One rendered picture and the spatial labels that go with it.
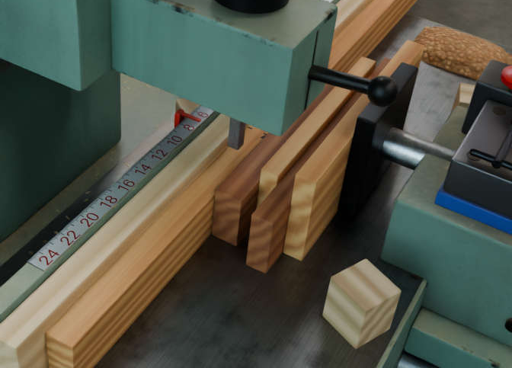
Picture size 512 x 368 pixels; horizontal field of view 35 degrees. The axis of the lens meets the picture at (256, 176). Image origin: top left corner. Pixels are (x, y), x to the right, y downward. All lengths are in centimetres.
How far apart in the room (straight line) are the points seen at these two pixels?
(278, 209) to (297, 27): 13
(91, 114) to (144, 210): 24
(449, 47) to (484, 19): 211
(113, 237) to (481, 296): 26
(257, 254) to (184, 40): 16
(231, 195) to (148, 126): 31
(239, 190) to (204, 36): 12
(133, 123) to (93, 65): 31
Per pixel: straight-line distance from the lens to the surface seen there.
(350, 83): 53
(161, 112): 89
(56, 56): 57
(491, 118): 61
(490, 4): 306
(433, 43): 85
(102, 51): 58
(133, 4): 55
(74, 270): 52
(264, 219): 55
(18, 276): 51
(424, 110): 77
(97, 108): 78
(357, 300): 53
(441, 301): 62
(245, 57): 52
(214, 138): 62
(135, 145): 85
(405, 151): 62
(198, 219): 57
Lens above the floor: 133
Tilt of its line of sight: 40 degrees down
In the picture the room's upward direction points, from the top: 7 degrees clockwise
